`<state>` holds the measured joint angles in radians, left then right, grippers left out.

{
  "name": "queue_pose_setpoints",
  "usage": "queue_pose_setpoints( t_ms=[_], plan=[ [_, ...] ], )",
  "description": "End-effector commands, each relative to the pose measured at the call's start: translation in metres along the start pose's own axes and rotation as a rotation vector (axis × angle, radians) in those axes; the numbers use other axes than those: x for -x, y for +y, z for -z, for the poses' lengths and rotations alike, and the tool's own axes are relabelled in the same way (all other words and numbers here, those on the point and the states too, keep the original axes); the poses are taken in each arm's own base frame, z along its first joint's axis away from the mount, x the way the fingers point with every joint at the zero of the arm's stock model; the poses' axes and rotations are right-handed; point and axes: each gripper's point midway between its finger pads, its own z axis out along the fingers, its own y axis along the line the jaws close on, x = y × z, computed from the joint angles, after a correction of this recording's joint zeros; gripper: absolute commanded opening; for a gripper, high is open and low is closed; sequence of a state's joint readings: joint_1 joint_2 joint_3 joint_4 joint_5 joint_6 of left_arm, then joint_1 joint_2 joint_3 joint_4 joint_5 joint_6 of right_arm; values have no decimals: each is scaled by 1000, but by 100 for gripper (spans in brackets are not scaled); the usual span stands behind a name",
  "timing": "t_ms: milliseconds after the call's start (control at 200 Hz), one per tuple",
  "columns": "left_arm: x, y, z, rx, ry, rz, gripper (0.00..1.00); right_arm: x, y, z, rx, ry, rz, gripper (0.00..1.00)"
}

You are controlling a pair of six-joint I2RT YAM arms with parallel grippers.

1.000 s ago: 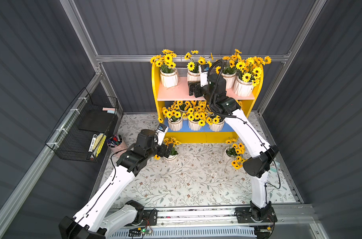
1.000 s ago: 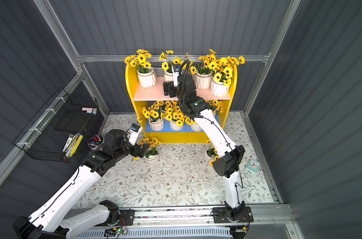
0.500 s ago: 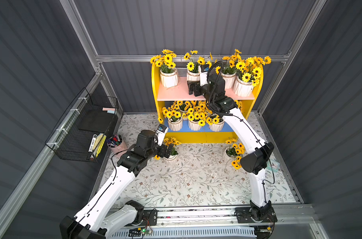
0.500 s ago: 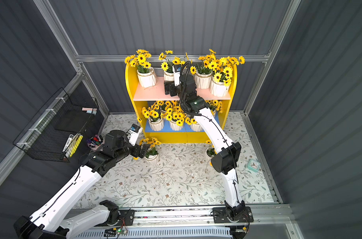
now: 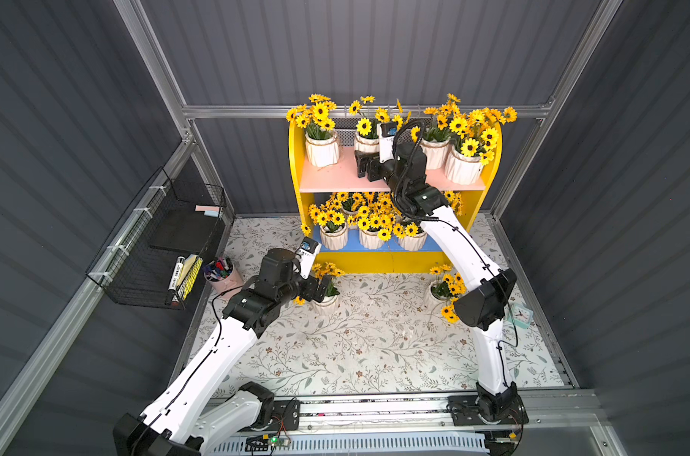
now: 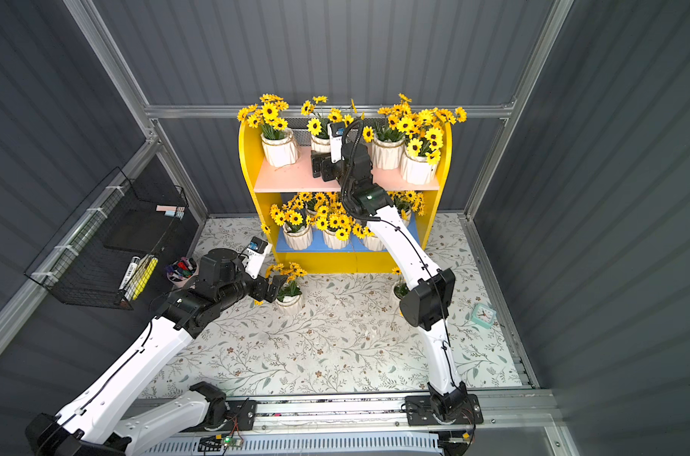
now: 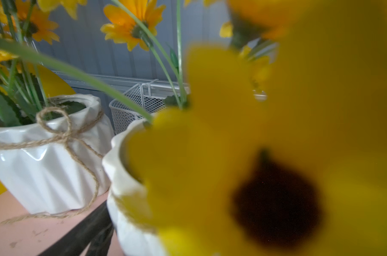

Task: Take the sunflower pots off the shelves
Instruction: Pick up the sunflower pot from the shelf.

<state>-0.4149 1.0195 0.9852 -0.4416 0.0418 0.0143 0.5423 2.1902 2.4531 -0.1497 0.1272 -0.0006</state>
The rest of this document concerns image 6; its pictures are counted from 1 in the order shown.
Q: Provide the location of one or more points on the small teal alarm clock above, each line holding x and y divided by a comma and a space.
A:
483, 315

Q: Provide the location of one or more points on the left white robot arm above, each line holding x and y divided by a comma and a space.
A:
94, 422

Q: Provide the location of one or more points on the pink metal pen bucket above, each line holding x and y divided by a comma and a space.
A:
179, 273

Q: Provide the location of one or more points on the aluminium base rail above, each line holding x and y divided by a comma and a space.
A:
496, 422

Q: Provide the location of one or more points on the yellow marker in basket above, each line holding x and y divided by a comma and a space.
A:
141, 277

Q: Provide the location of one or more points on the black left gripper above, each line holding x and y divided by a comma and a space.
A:
271, 286

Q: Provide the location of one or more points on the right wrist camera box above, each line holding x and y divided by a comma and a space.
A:
335, 132

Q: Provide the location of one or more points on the black wire wall basket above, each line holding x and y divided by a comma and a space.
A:
142, 217

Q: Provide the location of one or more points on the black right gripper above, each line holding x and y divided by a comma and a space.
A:
327, 165

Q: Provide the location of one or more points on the sunflower pot taken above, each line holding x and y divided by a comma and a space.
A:
290, 296
399, 290

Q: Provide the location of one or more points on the white marker in basket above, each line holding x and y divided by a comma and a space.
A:
132, 266

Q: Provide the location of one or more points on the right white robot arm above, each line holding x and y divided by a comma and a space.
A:
430, 287

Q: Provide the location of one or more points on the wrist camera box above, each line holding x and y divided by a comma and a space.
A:
335, 132
255, 255

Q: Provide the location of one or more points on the shelf sunflower pot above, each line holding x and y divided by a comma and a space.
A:
278, 141
424, 135
294, 221
385, 140
367, 237
332, 221
408, 203
320, 117

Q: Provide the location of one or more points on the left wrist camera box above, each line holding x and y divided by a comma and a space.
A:
255, 255

